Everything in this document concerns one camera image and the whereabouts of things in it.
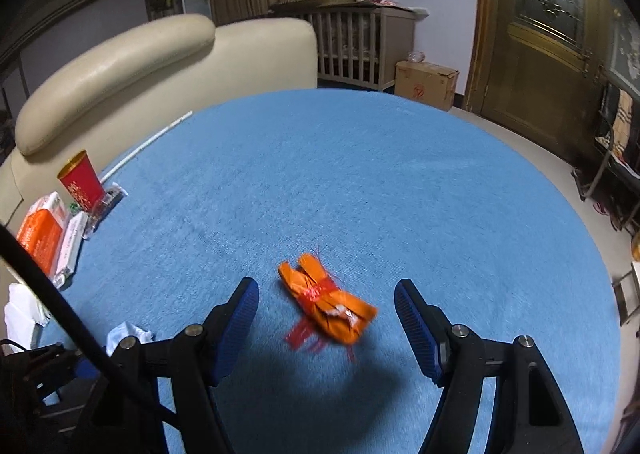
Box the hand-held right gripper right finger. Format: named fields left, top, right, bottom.
left=394, top=279, right=586, bottom=454

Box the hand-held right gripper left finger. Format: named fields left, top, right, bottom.
left=72, top=276, right=261, bottom=454

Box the white folded tissue stack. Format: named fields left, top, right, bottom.
left=4, top=282, right=51, bottom=350

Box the white knotted plastic bag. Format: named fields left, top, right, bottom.
left=105, top=321, right=155, bottom=357

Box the white barcode medicine box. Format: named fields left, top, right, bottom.
left=50, top=211, right=90, bottom=289

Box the orange tissue pack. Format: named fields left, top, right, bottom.
left=16, top=192, right=71, bottom=277

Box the blue tablecloth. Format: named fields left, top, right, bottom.
left=37, top=88, right=623, bottom=454

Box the dark snack packet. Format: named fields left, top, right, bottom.
left=82, top=181, right=128, bottom=241

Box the red paper cup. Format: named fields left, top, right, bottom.
left=56, top=150, right=107, bottom=212

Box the white thin tube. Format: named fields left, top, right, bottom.
left=100, top=110, right=194, bottom=183

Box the dark metal rack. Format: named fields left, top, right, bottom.
left=572, top=84, right=640, bottom=235

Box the cardboard box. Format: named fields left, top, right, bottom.
left=395, top=60, right=460, bottom=112

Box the wooden glass-panel door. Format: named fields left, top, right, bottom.
left=465, top=0, right=640, bottom=165

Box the beige leather sofa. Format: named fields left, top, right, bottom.
left=0, top=14, right=319, bottom=235

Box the wooden slatted crib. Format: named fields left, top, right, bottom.
left=270, top=0, right=430, bottom=92

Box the black cable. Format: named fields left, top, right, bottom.
left=0, top=221, right=191, bottom=435

